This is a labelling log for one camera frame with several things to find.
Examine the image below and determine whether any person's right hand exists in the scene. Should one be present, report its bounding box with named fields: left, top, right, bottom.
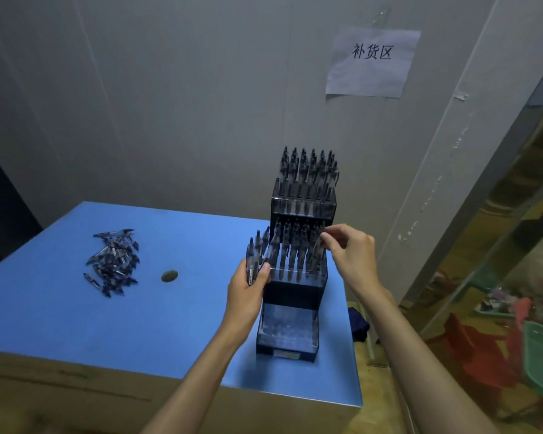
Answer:
left=320, top=223, right=395, bottom=306

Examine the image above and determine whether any person's left hand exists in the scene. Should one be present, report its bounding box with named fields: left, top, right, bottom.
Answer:
left=219, top=257, right=272, bottom=348

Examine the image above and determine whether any black tiered pen display stand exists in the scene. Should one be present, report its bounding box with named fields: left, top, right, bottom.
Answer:
left=255, top=178, right=338, bottom=363

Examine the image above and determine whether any cluster of grey pens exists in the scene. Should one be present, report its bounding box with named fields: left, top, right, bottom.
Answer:
left=267, top=146, right=341, bottom=283

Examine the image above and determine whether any pile of grey pens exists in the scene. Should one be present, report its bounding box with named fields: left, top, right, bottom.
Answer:
left=83, top=228, right=141, bottom=299

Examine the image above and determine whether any person's right forearm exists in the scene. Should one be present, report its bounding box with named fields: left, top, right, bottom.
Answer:
left=360, top=286, right=501, bottom=434

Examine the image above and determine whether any person's left forearm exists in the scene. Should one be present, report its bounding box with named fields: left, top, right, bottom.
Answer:
left=141, top=329, right=250, bottom=434

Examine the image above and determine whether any dark blue cloth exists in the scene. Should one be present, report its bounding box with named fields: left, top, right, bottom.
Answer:
left=347, top=307, right=371, bottom=344

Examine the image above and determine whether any blue table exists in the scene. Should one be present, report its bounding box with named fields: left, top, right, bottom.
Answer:
left=0, top=201, right=364, bottom=408

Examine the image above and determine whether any red plastic stool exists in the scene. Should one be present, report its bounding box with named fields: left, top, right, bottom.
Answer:
left=427, top=297, right=533, bottom=394

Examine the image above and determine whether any black shelf unit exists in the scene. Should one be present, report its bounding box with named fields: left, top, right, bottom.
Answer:
left=0, top=139, right=44, bottom=274

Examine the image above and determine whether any white paper wall sign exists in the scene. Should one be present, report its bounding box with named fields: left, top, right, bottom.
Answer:
left=325, top=25, right=422, bottom=100

